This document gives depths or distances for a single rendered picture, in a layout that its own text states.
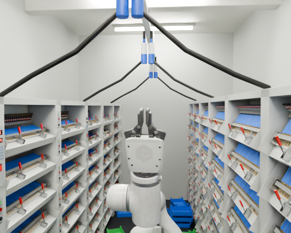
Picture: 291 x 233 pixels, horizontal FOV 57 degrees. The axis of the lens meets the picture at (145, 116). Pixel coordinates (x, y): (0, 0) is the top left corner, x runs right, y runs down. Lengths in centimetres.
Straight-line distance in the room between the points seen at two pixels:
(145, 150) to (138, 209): 17
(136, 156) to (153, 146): 5
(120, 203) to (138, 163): 13
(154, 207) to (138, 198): 5
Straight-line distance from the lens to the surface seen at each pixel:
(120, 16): 137
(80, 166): 270
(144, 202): 77
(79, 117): 265
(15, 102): 152
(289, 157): 106
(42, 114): 201
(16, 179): 162
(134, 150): 72
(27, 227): 190
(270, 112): 121
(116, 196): 78
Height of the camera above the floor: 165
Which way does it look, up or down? 2 degrees down
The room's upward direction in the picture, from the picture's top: straight up
